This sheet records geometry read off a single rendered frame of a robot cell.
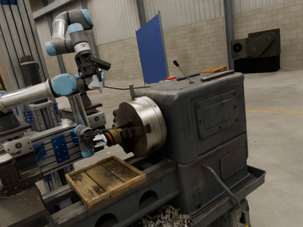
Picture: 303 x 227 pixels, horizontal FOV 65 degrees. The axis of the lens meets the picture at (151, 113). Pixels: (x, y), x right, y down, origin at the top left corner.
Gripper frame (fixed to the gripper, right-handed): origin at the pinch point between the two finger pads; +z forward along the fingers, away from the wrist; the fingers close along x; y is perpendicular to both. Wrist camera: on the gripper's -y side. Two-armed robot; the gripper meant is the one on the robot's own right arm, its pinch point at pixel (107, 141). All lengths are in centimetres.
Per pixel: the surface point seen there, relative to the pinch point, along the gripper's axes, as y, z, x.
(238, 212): -65, 23, -67
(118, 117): -12.1, -7.2, 7.7
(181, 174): -31.1, 15.8, -26.6
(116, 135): -5.3, 0.8, 1.3
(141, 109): -18.8, 7.0, 12.2
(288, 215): -129, 21, -108
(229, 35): -863, -587, 46
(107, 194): 10.4, 14.7, -18.1
